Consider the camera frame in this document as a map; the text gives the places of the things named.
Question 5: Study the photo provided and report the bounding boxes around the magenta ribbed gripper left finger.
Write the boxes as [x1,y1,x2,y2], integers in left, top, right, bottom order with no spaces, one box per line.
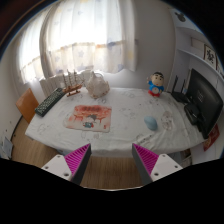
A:
[42,144,91,185]

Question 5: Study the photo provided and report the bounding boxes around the red paper sheet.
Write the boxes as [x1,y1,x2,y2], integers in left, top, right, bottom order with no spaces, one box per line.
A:
[203,125,220,151]

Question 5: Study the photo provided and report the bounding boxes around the black wifi router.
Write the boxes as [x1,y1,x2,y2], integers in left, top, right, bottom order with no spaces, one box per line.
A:
[171,77,189,103]

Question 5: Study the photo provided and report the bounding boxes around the wooden model sailing ship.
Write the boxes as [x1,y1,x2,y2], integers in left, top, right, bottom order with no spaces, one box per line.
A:
[63,71,84,97]

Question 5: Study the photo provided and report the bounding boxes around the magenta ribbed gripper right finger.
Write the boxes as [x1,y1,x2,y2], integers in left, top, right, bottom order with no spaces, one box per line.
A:
[132,144,182,185]

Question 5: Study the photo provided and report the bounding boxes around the black computer keyboard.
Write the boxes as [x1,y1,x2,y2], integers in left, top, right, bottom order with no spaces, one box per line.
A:
[35,88,65,117]

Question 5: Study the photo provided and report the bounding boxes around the black computer monitor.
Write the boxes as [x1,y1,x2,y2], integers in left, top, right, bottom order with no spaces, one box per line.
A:
[184,69,223,139]

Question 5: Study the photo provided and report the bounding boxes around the orange wooden chair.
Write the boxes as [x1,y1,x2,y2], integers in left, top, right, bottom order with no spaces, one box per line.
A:
[15,87,40,125]

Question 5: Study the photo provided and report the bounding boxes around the framed calligraphy picture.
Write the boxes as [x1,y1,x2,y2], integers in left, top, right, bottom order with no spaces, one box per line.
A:
[204,45,217,68]

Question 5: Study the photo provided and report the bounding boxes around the cartoon boy figurine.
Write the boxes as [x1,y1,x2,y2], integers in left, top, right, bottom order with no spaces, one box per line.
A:
[147,72,164,97]

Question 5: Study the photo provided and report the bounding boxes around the white wall shelf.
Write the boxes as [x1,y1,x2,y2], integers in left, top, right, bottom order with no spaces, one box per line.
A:
[167,9,224,100]

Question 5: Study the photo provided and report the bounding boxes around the white star-patterned curtain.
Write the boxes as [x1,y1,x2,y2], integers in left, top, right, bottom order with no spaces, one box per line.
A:
[16,0,137,84]

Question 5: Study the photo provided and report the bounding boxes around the white patterned tablecloth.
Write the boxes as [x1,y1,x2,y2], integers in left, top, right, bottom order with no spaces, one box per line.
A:
[26,88,203,157]

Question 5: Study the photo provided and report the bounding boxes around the white conch shell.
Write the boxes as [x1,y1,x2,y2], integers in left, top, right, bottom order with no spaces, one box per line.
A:
[86,72,110,98]

